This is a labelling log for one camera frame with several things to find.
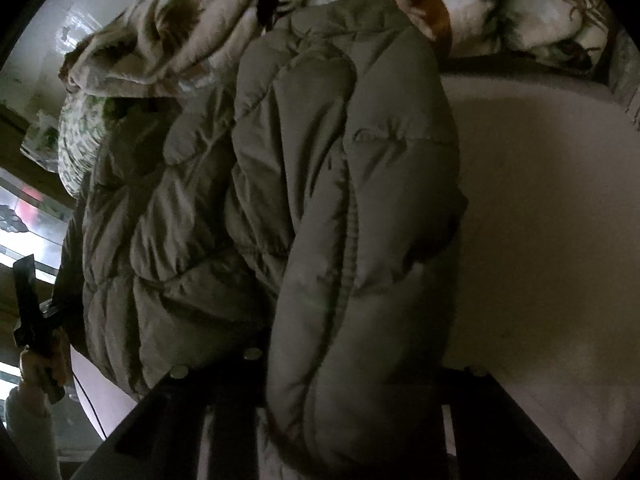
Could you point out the green checkered pillow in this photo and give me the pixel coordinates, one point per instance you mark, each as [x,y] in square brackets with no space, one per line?
[84,121]

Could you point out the pink bed mattress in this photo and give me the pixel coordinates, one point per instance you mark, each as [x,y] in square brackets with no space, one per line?
[540,373]

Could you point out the left hand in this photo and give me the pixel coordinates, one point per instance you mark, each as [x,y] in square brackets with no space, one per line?
[46,369]

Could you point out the white fluffy left sleeve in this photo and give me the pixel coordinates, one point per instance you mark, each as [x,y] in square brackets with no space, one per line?
[30,426]

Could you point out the striped floral cushion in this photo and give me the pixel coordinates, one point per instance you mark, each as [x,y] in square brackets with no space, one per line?
[624,76]

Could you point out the leaf print blanket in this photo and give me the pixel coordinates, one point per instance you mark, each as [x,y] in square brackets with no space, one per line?
[173,47]

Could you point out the stained glass window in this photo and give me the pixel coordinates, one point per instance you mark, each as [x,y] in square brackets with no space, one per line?
[32,223]

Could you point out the olive green puffer jacket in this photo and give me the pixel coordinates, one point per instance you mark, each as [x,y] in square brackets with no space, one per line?
[295,229]

